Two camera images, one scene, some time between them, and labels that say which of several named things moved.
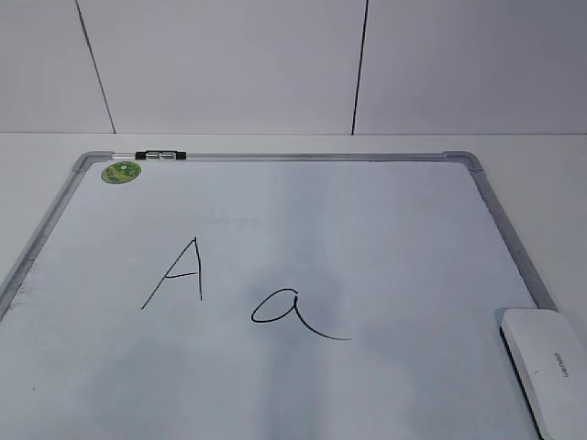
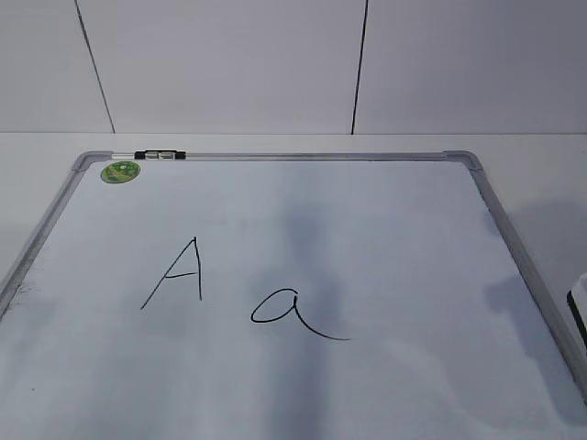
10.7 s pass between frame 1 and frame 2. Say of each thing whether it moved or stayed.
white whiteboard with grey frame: stayed
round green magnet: stayed
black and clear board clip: stayed
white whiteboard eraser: moved
